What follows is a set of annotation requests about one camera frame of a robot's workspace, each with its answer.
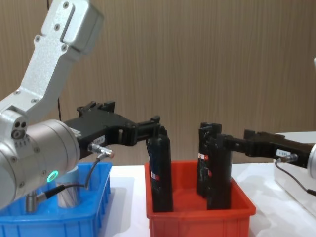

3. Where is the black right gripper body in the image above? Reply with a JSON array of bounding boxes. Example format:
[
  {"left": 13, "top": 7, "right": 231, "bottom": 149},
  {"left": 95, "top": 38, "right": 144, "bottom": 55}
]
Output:
[{"left": 247, "top": 134, "right": 315, "bottom": 169}]

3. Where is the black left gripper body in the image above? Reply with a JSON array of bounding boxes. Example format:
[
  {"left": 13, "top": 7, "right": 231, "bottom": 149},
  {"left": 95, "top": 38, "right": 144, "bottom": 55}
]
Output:
[{"left": 63, "top": 112, "right": 138, "bottom": 158}]

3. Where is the black cylinder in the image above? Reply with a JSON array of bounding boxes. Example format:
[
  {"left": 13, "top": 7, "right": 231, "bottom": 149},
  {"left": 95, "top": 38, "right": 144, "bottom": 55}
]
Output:
[
  {"left": 147, "top": 125, "right": 174, "bottom": 213},
  {"left": 206, "top": 133, "right": 233, "bottom": 211},
  {"left": 197, "top": 121, "right": 223, "bottom": 199}
]

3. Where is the white table cloth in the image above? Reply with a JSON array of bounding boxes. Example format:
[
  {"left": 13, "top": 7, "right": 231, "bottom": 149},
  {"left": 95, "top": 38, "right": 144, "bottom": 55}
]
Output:
[{"left": 97, "top": 161, "right": 316, "bottom": 237}]

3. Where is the red plastic bin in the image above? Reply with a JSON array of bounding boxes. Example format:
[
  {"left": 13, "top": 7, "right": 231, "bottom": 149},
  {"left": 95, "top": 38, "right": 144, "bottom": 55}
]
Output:
[{"left": 144, "top": 159, "right": 257, "bottom": 237}]

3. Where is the blue plastic bin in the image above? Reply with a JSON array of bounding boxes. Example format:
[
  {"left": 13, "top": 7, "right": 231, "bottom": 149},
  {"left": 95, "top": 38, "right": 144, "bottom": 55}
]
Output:
[{"left": 0, "top": 161, "right": 113, "bottom": 237}]

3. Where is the dark right wrist cable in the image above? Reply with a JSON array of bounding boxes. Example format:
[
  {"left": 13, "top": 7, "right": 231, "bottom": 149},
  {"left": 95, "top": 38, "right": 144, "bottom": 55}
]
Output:
[{"left": 275, "top": 153, "right": 316, "bottom": 196}]

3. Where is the grey left wrist cable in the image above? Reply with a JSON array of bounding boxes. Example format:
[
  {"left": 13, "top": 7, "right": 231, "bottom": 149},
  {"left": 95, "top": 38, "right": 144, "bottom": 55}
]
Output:
[{"left": 26, "top": 142, "right": 116, "bottom": 213}]

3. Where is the thin black wall cable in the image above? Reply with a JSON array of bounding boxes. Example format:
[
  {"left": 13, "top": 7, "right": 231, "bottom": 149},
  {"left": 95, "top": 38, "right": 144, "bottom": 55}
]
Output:
[{"left": 45, "top": 0, "right": 62, "bottom": 122}]

